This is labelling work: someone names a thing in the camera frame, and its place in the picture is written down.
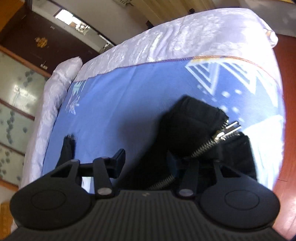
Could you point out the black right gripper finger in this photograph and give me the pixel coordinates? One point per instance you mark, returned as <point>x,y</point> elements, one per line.
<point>113,165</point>

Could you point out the dark brown wooden door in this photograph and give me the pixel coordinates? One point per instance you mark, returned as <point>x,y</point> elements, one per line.
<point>41,42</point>

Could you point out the black pants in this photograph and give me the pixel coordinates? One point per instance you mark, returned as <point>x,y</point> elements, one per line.
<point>181,155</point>

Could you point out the blue patterned bed sheet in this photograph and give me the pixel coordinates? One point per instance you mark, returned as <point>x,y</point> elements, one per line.
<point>120,109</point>

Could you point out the white quilted comforter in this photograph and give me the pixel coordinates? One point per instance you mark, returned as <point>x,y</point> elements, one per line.
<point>220,33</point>

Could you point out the frosted glass wardrobe doors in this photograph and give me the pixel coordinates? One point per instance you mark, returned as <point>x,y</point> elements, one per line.
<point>21,91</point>

